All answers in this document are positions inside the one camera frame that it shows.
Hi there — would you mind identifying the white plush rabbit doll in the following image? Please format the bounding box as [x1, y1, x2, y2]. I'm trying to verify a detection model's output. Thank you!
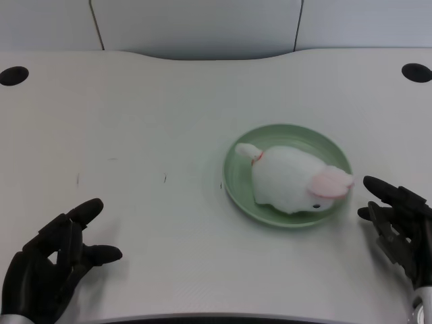
[234, 142, 356, 215]

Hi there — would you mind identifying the green round plate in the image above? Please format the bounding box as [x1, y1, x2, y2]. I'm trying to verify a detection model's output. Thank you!
[221, 124, 353, 230]

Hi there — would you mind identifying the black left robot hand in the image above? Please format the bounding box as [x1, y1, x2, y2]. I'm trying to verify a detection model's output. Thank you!
[2, 198, 123, 319]

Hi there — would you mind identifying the black round table grommet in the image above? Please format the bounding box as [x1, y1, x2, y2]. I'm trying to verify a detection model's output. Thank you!
[401, 63, 432, 83]
[0, 66, 30, 86]

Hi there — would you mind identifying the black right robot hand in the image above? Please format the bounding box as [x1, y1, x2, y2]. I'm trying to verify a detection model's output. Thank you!
[357, 175, 432, 293]

